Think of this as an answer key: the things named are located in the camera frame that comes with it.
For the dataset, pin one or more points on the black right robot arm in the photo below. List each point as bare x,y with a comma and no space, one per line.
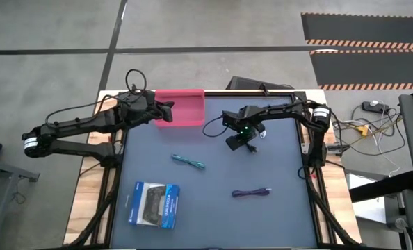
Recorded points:
283,111

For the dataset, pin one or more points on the black table frame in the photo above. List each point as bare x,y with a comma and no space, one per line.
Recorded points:
283,93

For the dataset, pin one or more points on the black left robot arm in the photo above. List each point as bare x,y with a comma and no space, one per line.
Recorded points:
81,123

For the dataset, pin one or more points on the yellow plug connector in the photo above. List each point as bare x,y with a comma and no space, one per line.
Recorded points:
363,131

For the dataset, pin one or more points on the pink plastic bin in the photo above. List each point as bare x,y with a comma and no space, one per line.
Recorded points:
189,111

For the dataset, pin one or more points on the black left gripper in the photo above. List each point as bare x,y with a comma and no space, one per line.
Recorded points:
147,106

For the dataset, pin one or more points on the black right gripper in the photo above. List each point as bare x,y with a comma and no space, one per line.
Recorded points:
241,139

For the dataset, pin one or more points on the black power strip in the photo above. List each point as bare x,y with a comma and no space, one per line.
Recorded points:
375,107

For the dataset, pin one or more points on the grey-blue table mat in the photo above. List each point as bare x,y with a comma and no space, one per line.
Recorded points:
220,215

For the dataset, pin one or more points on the black hazard-striped floor mat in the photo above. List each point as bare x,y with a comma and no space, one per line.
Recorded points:
370,69
363,27

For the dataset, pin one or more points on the blue DualShock controller box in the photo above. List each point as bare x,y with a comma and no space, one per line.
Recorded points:
154,205

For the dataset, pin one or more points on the black monitor behind table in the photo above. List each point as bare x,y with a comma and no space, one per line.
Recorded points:
248,83

